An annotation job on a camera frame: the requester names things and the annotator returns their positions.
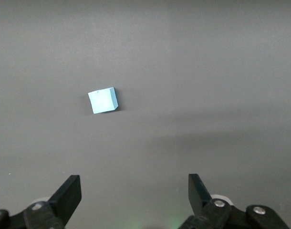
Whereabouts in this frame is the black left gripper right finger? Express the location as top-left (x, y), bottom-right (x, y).
top-left (178, 173), bottom-right (291, 229)

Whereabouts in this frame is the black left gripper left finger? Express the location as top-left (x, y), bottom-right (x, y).
top-left (0, 175), bottom-right (83, 229)

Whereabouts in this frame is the light blue foam block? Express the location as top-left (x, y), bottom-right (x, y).
top-left (87, 87), bottom-right (119, 115)

